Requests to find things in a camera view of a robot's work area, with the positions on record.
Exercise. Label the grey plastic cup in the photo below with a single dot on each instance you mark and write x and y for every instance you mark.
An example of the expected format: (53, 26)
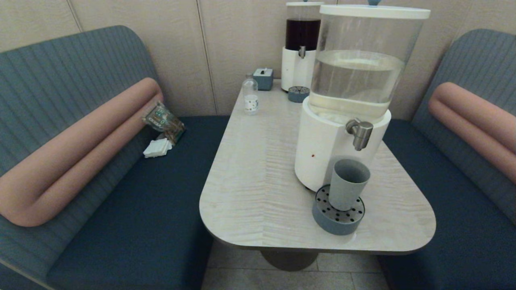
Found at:
(346, 189)

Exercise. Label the large steel dispenser tap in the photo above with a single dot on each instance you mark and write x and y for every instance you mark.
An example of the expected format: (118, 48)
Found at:
(361, 135)

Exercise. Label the clear bottle white label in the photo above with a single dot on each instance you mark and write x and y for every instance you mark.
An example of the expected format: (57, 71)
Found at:
(250, 102)

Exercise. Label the small perforated drip tray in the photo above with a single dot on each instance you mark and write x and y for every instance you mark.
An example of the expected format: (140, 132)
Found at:
(298, 95)

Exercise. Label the large clear water dispenser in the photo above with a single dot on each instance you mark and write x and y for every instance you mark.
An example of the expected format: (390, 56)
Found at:
(322, 145)

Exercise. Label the blue-grey tissue box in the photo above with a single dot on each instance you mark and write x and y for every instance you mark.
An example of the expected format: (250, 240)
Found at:
(264, 78)

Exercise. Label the dark tea dispenser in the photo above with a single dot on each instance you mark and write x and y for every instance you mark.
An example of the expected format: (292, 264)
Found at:
(293, 68)

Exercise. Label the crinkled snack bag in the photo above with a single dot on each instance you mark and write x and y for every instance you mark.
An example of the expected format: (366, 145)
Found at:
(165, 123)

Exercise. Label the large perforated drip tray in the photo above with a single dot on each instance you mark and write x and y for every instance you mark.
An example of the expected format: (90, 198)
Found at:
(322, 219)

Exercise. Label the white folded napkin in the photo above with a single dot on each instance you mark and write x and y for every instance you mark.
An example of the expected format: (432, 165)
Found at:
(157, 148)

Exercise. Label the small steel dispenser tap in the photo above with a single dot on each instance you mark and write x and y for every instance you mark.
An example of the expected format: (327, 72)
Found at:
(302, 51)

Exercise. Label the dark blue seat cushion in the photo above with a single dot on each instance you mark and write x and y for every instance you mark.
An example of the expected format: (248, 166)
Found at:
(153, 209)
(463, 241)

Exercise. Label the white water dispenser lid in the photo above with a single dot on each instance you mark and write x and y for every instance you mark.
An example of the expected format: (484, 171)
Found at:
(371, 11)

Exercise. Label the pink sofa bolster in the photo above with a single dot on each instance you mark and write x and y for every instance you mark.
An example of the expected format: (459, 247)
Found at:
(72, 161)
(475, 121)

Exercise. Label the blue-grey ribbed sofa backrest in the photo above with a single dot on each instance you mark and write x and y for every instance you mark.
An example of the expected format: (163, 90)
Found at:
(60, 72)
(479, 60)

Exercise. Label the dark round table pedestal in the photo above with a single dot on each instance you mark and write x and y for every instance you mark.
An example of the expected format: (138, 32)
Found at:
(288, 259)

